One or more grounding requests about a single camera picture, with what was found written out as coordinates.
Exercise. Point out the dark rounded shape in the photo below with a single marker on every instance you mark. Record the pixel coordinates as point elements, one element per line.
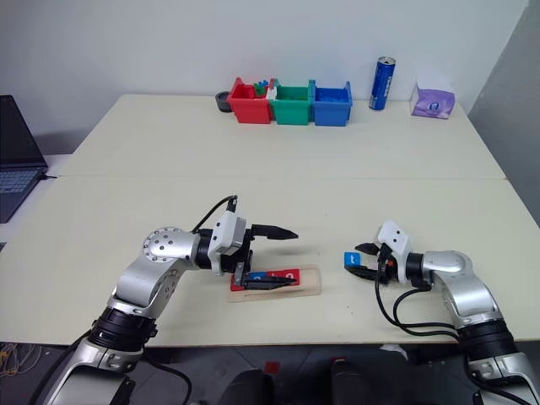
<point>249,390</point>
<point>352,384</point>

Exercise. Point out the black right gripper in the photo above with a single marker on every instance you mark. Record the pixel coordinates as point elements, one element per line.
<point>387,270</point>

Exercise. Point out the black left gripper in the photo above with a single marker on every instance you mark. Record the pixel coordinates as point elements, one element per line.
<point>244,259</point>

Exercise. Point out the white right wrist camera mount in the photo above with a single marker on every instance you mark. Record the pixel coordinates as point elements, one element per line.
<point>394,238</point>

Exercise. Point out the blue letter o block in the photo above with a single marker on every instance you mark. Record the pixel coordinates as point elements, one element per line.
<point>255,276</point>

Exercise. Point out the small red square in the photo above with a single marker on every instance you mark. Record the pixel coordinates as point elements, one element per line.
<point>272,367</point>

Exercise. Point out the colourful toy bricks pile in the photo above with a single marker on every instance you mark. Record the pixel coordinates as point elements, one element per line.
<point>261,87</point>

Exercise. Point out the red plastic bin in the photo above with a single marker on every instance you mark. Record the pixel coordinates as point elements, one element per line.
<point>249,109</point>

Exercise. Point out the white plastic piece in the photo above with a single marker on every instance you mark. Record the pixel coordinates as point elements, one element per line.
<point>272,93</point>

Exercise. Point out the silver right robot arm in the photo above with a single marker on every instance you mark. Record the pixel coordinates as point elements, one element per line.
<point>464,291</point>

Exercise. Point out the red letter o block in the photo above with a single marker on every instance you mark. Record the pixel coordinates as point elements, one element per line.
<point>290,275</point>

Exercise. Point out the red letter b block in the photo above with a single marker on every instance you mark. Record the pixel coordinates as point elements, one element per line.
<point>273,274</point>

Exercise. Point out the blue drink can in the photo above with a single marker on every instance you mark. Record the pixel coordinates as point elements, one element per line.
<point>383,84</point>

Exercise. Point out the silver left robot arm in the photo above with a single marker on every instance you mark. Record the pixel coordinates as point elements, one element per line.
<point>162,249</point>

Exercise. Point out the blue plastic bin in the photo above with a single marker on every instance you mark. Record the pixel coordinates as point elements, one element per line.
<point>331,113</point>

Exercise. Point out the black round bowl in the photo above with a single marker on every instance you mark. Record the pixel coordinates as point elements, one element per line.
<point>222,103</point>

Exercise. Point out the green plastic bin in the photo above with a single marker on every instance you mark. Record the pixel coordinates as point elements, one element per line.
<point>290,113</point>

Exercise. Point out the purple tissue pack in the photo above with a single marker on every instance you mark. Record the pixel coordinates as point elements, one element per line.
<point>434,105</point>

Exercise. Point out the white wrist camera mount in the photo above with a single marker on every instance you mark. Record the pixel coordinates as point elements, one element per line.
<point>223,236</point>
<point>394,238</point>

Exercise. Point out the wooden letter tray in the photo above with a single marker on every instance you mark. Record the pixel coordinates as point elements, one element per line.
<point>310,287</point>

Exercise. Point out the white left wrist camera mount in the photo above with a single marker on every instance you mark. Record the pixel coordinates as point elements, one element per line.
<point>223,236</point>

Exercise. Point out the red letter r block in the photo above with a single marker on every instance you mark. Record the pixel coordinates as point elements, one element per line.
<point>236,286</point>

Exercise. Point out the blue letter t block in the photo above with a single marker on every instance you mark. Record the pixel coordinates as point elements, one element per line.
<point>352,259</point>

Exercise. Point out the dark laptop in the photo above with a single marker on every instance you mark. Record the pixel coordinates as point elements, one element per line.
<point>19,147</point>

